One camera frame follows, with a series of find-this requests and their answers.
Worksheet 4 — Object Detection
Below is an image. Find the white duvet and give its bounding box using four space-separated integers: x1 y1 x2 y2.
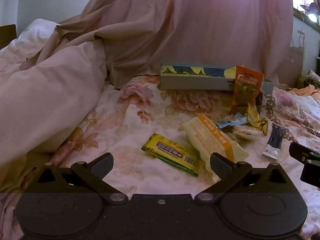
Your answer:
0 19 108 193

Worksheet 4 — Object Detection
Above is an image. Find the orange snack packet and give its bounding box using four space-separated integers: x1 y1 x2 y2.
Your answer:
229 65 265 114

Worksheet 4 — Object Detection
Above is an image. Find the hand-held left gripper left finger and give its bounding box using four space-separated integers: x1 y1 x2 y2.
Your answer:
25 152 129 204

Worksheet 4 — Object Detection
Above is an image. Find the floral bedsheet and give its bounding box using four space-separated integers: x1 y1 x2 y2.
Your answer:
0 74 320 240

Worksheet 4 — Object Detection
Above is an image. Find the pink curtain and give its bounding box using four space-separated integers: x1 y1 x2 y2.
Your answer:
56 0 294 90

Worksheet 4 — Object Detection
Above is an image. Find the orange cloth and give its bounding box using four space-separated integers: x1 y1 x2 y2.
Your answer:
287 84 320 97

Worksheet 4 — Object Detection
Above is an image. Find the dark blue sachet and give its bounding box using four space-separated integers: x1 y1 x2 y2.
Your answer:
262 124 287 160

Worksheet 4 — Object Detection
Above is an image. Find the yellow candy wrapper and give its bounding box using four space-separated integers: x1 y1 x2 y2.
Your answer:
246 102 269 134

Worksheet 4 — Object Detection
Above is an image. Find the grey box with floral lining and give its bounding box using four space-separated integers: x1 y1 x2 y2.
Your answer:
159 62 275 94

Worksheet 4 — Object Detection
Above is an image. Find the light blue snack packet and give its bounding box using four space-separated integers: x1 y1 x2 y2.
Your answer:
215 113 249 129

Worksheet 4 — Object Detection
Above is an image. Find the yellow green snack bar packet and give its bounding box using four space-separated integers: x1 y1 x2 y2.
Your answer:
141 133 200 177

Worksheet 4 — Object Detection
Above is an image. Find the cream and orange bread packet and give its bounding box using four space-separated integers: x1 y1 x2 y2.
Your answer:
178 114 250 182

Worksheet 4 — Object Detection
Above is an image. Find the rolled white paper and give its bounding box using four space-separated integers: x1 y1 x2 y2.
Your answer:
307 69 320 83

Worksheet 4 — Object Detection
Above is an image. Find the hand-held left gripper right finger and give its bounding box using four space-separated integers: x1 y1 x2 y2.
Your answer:
194 152 299 204

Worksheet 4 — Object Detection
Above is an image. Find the wooden window frame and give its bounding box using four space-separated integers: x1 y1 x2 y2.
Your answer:
292 5 320 33

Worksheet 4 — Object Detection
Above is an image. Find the wooden headboard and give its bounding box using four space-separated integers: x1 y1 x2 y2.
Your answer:
0 24 17 49

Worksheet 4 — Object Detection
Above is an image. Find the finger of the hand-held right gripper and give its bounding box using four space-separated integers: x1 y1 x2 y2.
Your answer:
289 142 320 166

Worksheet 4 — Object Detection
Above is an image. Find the clear rice cracker packet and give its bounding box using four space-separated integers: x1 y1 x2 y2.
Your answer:
231 125 265 142

